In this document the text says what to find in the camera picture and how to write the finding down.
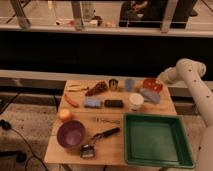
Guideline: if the green plastic tray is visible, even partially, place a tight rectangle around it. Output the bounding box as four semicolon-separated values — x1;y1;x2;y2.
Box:
123;114;194;169

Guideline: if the blue sponge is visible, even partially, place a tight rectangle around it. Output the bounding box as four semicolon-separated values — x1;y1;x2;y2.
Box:
84;98;101;108

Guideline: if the purple bowl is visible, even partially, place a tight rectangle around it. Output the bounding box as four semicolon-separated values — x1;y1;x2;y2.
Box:
57;120;86;149

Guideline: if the orange carrot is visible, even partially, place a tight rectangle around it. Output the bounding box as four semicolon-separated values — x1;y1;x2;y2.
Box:
64;94;79;108

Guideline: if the white cup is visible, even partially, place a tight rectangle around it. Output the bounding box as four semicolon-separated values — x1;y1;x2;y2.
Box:
129;93;144;111

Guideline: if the light blue cup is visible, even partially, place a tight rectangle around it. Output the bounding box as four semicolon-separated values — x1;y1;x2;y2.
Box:
124;78;135;92

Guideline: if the wooden board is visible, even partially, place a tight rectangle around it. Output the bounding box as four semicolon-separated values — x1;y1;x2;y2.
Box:
44;79;178;167

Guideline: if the black cable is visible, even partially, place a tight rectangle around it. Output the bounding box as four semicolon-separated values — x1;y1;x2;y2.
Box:
0;92;49;171

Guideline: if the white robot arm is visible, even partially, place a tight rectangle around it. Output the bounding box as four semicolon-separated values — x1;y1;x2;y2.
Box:
158;58;213;171

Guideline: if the metal fork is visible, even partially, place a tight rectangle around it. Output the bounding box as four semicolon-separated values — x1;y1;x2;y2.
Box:
94;117;120;124

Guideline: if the small metal cup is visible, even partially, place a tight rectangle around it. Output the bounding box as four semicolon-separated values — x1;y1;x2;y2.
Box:
109;79;118;91

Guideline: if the black handled brush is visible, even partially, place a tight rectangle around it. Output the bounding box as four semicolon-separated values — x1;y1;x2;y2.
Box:
80;127;120;159

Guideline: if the yellow banana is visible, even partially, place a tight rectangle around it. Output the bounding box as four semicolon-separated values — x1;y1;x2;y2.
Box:
67;85;89;92

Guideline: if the seated person in background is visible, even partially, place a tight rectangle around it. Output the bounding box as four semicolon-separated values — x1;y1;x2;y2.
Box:
119;0;166;28

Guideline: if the red yellow apple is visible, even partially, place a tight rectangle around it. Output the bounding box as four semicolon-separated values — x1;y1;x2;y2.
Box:
58;109;72;122

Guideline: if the brown grape bunch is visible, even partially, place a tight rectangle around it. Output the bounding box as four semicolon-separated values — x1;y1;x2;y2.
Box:
85;81;108;96

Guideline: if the red bowl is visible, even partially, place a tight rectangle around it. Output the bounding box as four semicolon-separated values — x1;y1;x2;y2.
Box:
143;78;163;93

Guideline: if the black rectangular block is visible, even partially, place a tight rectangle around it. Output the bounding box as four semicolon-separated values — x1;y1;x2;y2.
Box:
104;100;123;108

